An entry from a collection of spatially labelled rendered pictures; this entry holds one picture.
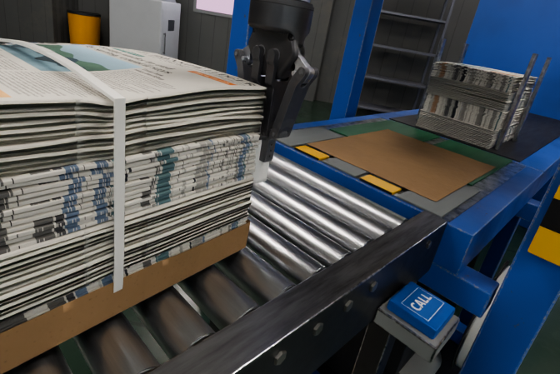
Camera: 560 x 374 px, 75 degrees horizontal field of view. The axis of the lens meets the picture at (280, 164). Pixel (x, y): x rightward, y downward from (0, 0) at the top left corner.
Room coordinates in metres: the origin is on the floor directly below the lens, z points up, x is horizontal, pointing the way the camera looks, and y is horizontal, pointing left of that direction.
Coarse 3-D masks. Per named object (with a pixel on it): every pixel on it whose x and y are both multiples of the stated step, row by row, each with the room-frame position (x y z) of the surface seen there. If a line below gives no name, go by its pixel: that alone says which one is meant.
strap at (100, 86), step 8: (0, 40) 0.42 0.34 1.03; (8, 40) 0.41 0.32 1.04; (16, 40) 0.41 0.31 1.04; (32, 48) 0.37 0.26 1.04; (40, 48) 0.36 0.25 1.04; (48, 56) 0.35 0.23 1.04; (56, 56) 0.34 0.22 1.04; (64, 64) 0.33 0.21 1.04; (72, 64) 0.33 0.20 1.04; (80, 72) 0.31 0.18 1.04; (88, 72) 0.32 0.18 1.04; (88, 80) 0.30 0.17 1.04; (96, 80) 0.30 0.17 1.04; (96, 88) 0.29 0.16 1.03; (104, 88) 0.29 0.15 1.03; (112, 96) 0.28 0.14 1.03; (120, 96) 0.28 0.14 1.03
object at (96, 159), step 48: (0, 48) 0.40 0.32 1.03; (96, 96) 0.29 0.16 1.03; (144, 96) 0.31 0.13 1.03; (96, 144) 0.28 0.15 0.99; (144, 144) 0.31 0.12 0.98; (96, 192) 0.27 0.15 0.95; (144, 192) 0.31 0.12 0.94; (96, 240) 0.27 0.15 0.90; (144, 240) 0.30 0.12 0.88; (96, 288) 0.27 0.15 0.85
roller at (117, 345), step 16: (112, 320) 0.28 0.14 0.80; (80, 336) 0.27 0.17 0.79; (96, 336) 0.26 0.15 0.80; (112, 336) 0.26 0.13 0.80; (128, 336) 0.27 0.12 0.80; (96, 352) 0.25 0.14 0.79; (112, 352) 0.25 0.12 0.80; (128, 352) 0.25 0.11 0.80; (144, 352) 0.25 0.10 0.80; (96, 368) 0.24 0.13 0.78; (112, 368) 0.23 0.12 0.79; (128, 368) 0.23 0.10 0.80; (144, 368) 0.23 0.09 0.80
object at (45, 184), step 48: (0, 96) 0.23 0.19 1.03; (48, 96) 0.25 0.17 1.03; (0, 144) 0.23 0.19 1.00; (48, 144) 0.24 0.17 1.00; (0, 192) 0.22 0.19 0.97; (48, 192) 0.24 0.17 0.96; (0, 240) 0.21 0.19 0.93; (48, 240) 0.24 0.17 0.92; (0, 288) 0.21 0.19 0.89; (48, 288) 0.23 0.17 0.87
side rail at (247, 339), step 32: (416, 224) 0.61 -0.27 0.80; (352, 256) 0.47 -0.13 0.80; (384, 256) 0.48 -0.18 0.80; (416, 256) 0.56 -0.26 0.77; (320, 288) 0.38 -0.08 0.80; (352, 288) 0.40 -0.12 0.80; (384, 288) 0.48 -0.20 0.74; (256, 320) 0.31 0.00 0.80; (288, 320) 0.32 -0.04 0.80; (320, 320) 0.35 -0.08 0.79; (352, 320) 0.42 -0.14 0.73; (192, 352) 0.26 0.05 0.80; (224, 352) 0.26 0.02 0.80; (256, 352) 0.27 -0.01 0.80; (288, 352) 0.31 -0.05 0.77; (320, 352) 0.36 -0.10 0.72
